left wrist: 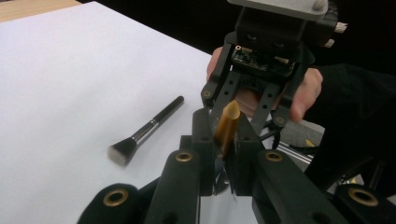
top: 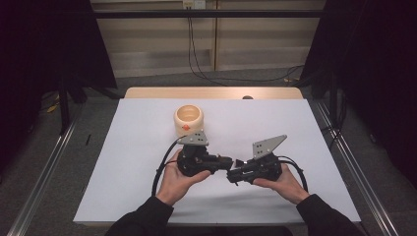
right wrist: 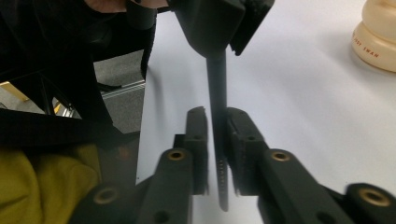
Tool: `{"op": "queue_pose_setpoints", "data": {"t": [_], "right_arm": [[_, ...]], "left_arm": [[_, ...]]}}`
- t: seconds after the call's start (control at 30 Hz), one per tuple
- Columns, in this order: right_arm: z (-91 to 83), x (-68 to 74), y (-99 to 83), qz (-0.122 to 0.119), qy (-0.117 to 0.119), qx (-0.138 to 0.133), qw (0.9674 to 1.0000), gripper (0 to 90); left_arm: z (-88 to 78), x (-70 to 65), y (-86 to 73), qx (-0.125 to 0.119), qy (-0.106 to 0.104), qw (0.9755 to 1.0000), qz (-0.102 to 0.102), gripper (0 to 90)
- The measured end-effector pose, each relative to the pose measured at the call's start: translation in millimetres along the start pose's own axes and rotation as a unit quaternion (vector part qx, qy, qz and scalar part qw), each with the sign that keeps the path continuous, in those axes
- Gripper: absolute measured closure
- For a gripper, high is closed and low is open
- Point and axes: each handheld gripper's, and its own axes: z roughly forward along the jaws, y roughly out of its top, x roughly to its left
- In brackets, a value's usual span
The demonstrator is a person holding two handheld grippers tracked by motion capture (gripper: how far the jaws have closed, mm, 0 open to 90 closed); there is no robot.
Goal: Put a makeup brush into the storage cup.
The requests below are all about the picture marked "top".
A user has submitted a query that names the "right hand-held gripper cable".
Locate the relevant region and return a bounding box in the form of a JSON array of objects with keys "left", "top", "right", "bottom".
[{"left": 278, "top": 154, "right": 310, "bottom": 193}]

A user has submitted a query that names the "black hanging cable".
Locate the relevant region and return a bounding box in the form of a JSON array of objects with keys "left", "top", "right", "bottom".
[
  {"left": 187, "top": 17, "right": 229, "bottom": 88},
  {"left": 189, "top": 17, "right": 306, "bottom": 84}
]

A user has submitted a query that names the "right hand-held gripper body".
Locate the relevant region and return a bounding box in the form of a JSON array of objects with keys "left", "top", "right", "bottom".
[{"left": 250, "top": 134, "right": 288, "bottom": 184}]

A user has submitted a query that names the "white table mat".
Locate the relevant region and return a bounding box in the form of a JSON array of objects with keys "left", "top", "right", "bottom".
[{"left": 73, "top": 97, "right": 362, "bottom": 226}]

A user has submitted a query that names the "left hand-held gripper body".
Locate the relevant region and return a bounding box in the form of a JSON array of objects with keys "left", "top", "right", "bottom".
[{"left": 176, "top": 129, "right": 219, "bottom": 178}]

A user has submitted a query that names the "person's left hand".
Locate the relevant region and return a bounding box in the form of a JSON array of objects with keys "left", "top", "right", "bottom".
[{"left": 155, "top": 148, "right": 211, "bottom": 207}]

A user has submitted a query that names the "left hand-held gripper cable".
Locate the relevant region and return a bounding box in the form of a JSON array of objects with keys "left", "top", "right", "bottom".
[{"left": 150, "top": 137, "right": 185, "bottom": 198}]

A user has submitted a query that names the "person's right hand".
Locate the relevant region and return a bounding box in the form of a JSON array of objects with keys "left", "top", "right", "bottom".
[{"left": 252, "top": 162, "right": 311, "bottom": 206}]

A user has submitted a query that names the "black stand post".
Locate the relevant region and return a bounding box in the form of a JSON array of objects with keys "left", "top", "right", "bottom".
[
  {"left": 58, "top": 73, "right": 72, "bottom": 136},
  {"left": 328, "top": 70, "right": 339, "bottom": 128}
]

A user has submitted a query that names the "round wooden cup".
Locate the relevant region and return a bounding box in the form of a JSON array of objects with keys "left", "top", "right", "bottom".
[{"left": 173, "top": 103, "right": 205, "bottom": 139}]

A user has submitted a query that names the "black floor cable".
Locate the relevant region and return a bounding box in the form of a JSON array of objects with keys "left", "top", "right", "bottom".
[{"left": 323, "top": 97, "right": 349, "bottom": 152}]

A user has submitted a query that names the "wall socket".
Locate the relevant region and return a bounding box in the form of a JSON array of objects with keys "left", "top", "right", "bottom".
[{"left": 182, "top": 0, "right": 208, "bottom": 10}]

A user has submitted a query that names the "black curtain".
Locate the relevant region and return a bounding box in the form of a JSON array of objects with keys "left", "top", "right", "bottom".
[
  {"left": 0, "top": 0, "right": 118, "bottom": 180},
  {"left": 300, "top": 0, "right": 417, "bottom": 190}
]

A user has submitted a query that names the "black horizontal bar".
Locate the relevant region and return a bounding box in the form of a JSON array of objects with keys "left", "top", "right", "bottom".
[{"left": 91, "top": 9, "right": 325, "bottom": 20}]

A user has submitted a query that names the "hand-held gripper cable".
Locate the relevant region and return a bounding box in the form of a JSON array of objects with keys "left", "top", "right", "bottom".
[
  {"left": 278, "top": 154, "right": 310, "bottom": 193},
  {"left": 150, "top": 137, "right": 185, "bottom": 198}
]

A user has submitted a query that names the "aluminium floor rail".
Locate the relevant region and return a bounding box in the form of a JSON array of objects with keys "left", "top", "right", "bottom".
[
  {"left": 6, "top": 103, "right": 85, "bottom": 236},
  {"left": 314, "top": 99, "right": 399, "bottom": 236}
]

